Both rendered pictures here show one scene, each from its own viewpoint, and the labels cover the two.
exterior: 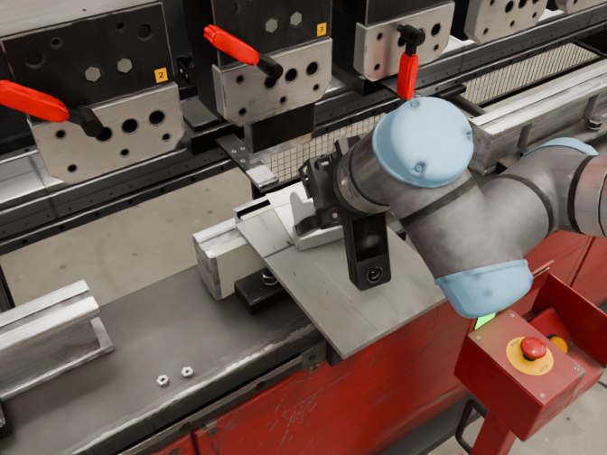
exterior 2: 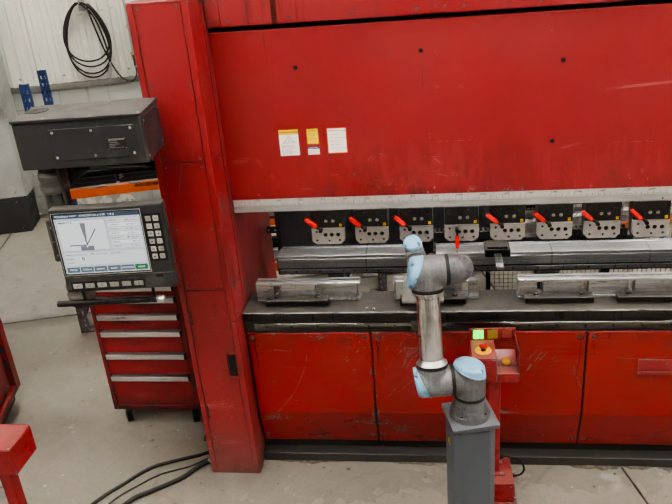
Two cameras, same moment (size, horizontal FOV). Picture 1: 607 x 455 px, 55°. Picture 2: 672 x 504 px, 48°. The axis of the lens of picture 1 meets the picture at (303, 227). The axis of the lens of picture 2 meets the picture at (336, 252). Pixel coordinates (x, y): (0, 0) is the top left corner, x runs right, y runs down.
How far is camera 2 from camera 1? 2.78 m
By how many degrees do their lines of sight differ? 39
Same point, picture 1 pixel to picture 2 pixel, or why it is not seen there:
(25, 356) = (338, 288)
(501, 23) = (502, 235)
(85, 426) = (343, 309)
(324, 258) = not seen: hidden behind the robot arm
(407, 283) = not seen: hidden behind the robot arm
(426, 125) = (410, 239)
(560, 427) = (585, 487)
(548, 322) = (509, 353)
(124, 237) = not seen: hidden behind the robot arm
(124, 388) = (357, 306)
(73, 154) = (361, 236)
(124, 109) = (374, 229)
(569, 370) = (491, 357)
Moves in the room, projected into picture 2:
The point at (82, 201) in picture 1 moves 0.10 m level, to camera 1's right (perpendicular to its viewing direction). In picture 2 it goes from (375, 264) to (391, 268)
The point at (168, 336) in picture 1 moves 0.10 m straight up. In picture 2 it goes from (375, 301) to (374, 282)
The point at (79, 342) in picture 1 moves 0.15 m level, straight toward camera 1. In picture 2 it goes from (352, 291) to (348, 307)
